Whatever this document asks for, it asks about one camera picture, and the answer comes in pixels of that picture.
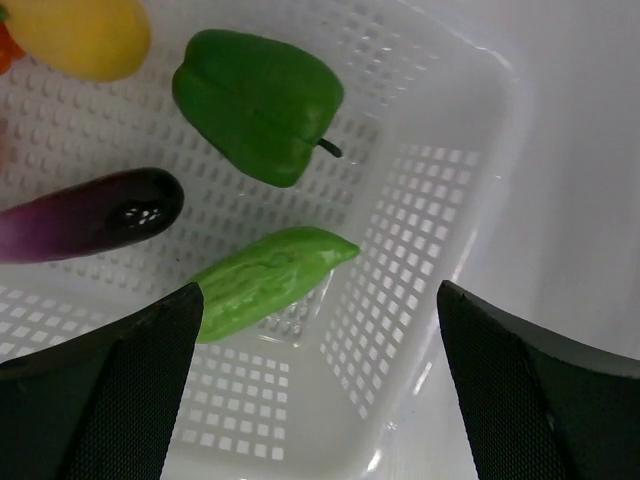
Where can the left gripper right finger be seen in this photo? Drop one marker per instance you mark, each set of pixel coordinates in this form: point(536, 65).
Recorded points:
point(536, 404)

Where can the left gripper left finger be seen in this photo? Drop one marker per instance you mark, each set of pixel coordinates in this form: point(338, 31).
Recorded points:
point(102, 405)

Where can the green toy bitter gourd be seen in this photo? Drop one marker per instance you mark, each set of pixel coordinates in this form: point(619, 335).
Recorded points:
point(266, 277)

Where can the purple toy eggplant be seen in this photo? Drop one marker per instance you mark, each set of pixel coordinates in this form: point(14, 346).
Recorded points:
point(104, 214)

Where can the green toy bell pepper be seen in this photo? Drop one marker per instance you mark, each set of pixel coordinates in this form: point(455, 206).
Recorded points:
point(265, 105)

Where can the yellow toy lemon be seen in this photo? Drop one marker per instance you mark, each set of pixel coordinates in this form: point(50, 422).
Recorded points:
point(99, 41)

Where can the white perforated plastic basket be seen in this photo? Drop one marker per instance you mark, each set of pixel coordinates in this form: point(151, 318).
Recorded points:
point(436, 111)

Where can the orange toy pumpkin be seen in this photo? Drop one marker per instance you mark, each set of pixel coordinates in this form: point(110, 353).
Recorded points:
point(9, 50)

